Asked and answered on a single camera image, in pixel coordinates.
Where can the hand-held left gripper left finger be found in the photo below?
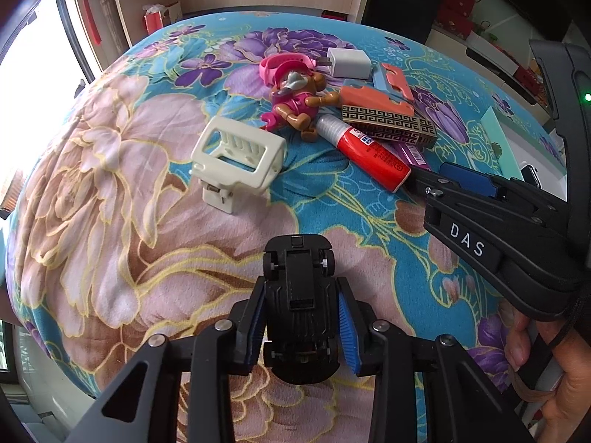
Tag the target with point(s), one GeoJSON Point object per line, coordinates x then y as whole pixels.
{"type": "Point", "coordinates": [256, 327]}

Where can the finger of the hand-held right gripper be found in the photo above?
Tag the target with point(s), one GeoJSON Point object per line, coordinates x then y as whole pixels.
{"type": "Point", "coordinates": [461, 230]}
{"type": "Point", "coordinates": [466, 177]}

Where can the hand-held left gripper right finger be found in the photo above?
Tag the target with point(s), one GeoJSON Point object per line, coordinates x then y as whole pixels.
{"type": "Point", "coordinates": [346, 332]}

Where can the teal and white box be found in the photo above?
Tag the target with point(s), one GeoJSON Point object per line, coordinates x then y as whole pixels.
{"type": "Point", "coordinates": [496, 134]}

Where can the purple packet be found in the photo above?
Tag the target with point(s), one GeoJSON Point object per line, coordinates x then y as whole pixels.
{"type": "Point", "coordinates": [413, 154]}

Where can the black toy car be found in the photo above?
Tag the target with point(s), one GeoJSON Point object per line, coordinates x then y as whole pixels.
{"type": "Point", "coordinates": [300, 286]}

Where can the gold black patterned box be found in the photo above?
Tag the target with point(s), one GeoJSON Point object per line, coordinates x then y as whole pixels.
{"type": "Point", "coordinates": [392, 122]}

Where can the red tube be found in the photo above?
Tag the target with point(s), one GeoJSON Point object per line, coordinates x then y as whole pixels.
{"type": "Point", "coordinates": [374, 152]}

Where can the orange and blue plastic toy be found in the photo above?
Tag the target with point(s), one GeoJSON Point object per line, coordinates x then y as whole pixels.
{"type": "Point", "coordinates": [364, 99]}
{"type": "Point", "coordinates": [397, 80]}

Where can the cream plastic clip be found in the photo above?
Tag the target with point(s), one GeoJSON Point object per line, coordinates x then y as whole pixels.
{"type": "Point", "coordinates": [272, 157]}

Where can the pink dog toy figure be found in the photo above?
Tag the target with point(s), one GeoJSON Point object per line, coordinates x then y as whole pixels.
{"type": "Point", "coordinates": [295, 101]}

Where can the pink watch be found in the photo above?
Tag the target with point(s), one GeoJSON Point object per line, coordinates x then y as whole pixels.
{"type": "Point", "coordinates": [272, 67]}

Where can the person's right hand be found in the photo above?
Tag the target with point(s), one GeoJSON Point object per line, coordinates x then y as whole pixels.
{"type": "Point", "coordinates": [575, 378]}

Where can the white television stand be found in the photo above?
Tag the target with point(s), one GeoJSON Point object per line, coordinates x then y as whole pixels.
{"type": "Point", "coordinates": [489, 64]}

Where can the red gift box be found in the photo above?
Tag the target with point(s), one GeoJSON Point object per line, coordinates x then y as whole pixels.
{"type": "Point", "coordinates": [455, 23]}

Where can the white charger adapter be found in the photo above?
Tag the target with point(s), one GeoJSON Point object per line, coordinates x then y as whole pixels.
{"type": "Point", "coordinates": [346, 62]}

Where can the black tower appliance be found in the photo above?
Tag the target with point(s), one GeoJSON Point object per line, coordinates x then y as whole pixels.
{"type": "Point", "coordinates": [401, 0]}

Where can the floral blanket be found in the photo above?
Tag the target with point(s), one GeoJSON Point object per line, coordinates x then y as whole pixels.
{"type": "Point", "coordinates": [115, 194]}

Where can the red tissue box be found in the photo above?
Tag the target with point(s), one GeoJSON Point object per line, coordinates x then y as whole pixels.
{"type": "Point", "coordinates": [153, 22]}

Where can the beige paper bag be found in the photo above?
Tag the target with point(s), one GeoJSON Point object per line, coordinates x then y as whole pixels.
{"type": "Point", "coordinates": [171, 13]}

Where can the window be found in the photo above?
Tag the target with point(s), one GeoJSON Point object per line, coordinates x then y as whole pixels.
{"type": "Point", "coordinates": [37, 78]}

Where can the red hanging knot ornament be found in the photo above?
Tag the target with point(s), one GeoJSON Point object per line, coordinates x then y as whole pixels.
{"type": "Point", "coordinates": [90, 4]}

